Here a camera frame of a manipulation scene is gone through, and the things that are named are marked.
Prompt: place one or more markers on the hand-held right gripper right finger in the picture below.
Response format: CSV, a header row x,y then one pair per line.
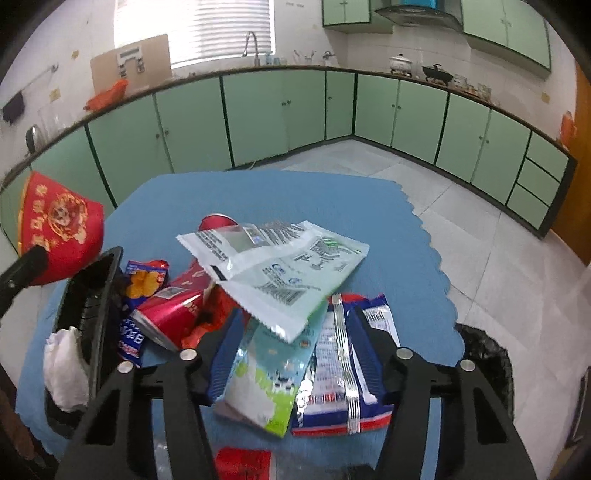
x,y
364,355

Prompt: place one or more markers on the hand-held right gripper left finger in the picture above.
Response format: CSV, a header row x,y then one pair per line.
x,y
226,355

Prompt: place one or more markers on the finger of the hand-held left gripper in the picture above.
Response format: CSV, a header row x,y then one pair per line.
x,y
25,270

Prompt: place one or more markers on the blue silver striped wrapper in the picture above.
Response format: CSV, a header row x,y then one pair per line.
x,y
332,369

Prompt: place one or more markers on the teal and white milk packet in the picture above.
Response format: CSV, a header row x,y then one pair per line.
x,y
263,383

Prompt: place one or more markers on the red printed paper bowl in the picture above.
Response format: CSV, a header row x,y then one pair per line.
x,y
60,221

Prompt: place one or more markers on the white and green wrapper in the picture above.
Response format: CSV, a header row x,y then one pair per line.
x,y
277,272

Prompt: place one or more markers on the clear bottle with red label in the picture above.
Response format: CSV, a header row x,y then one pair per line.
x,y
242,464

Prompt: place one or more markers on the blue chip packet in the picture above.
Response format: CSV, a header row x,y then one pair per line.
x,y
143,279

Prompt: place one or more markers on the black bagged trash bin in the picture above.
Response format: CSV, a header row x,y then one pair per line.
x,y
489,364

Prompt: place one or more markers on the red crushed can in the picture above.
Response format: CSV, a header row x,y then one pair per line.
x,y
171,314

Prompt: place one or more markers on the white crumpled tissue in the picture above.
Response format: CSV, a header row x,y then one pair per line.
x,y
64,369

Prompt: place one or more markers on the red round can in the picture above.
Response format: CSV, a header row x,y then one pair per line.
x,y
214,223

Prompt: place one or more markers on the blue scalloped table mat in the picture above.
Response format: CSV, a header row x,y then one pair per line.
x,y
277,198

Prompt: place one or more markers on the orange plastic bag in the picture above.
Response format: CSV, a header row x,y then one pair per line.
x,y
108,94

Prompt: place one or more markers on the green base cabinets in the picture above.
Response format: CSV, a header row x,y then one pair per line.
x,y
194,124

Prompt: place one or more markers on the cardboard box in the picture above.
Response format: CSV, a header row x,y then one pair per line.
x,y
152,60

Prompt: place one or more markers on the wooden door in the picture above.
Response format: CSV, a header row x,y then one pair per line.
x,y
577,194

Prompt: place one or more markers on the row of seasoning jars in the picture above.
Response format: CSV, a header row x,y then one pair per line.
x,y
471,86

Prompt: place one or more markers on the black pan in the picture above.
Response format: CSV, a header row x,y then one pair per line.
x,y
436,73

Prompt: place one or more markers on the white cooking pot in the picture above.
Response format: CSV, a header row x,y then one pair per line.
x,y
400,63

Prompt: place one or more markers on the metal faucet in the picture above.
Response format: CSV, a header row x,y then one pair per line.
x,y
255,55

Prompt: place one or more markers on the window blinds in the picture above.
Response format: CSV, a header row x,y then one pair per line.
x,y
221,27

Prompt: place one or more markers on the range hood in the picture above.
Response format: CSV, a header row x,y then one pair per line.
x,y
415,16

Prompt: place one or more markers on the red wall decoration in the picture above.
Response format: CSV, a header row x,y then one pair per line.
x,y
567,127

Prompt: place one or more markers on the small green wall cabinet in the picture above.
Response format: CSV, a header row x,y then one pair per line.
x,y
346,11

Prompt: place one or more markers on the large green wall cabinet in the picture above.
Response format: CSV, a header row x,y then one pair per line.
x,y
508,27

